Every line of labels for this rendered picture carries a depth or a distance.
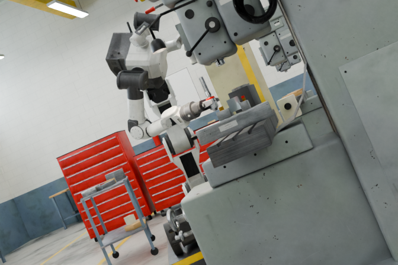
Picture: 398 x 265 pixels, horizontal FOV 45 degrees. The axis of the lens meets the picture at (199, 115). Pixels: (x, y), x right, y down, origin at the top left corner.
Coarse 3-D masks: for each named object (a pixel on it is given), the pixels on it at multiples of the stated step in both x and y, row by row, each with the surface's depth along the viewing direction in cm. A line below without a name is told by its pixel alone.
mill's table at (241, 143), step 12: (264, 120) 201; (276, 120) 268; (240, 132) 184; (252, 132) 177; (264, 132) 173; (216, 144) 177; (228, 144) 176; (240, 144) 175; (252, 144) 174; (264, 144) 173; (216, 156) 177; (228, 156) 176; (240, 156) 175
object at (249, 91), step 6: (246, 84) 274; (252, 84) 278; (234, 90) 265; (240, 90) 262; (246, 90) 261; (252, 90) 269; (234, 96) 263; (240, 96) 262; (246, 96) 261; (252, 96) 261; (258, 96) 279; (252, 102) 261; (258, 102) 271
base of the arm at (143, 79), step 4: (120, 72) 257; (124, 72) 261; (128, 72) 260; (132, 72) 260; (136, 72) 259; (140, 72) 259; (144, 72) 256; (140, 76) 252; (144, 76) 254; (116, 80) 255; (140, 80) 252; (144, 80) 254; (148, 80) 262; (140, 84) 252; (144, 84) 254; (148, 84) 262; (120, 88) 257; (140, 88) 253; (144, 88) 255
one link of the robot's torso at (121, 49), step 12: (120, 36) 272; (156, 36) 268; (108, 48) 268; (120, 48) 266; (132, 48) 265; (144, 48) 263; (108, 60) 265; (120, 60) 263; (132, 60) 260; (144, 60) 259; (156, 60) 262; (156, 72) 265; (156, 84) 277
